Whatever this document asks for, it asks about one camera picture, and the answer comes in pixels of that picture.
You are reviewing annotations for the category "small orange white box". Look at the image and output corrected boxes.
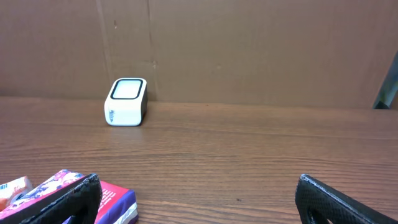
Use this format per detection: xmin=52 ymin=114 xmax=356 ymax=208
xmin=0 ymin=176 xmax=33 ymax=211

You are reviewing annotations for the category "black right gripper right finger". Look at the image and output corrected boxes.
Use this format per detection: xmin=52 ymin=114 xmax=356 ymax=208
xmin=295 ymin=174 xmax=397 ymax=224

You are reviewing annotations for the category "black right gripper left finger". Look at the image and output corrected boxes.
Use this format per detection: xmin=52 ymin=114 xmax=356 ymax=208
xmin=0 ymin=173 xmax=103 ymax=224

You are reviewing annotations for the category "dark metal frame post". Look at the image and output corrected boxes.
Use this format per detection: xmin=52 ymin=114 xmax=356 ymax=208
xmin=373 ymin=54 xmax=397 ymax=110

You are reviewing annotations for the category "white barcode scanner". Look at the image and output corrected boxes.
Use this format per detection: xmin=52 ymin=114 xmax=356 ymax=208
xmin=104 ymin=78 xmax=148 ymax=126

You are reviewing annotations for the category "red purple Carefree pad pack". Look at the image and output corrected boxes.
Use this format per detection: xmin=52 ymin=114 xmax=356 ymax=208
xmin=19 ymin=169 xmax=139 ymax=224

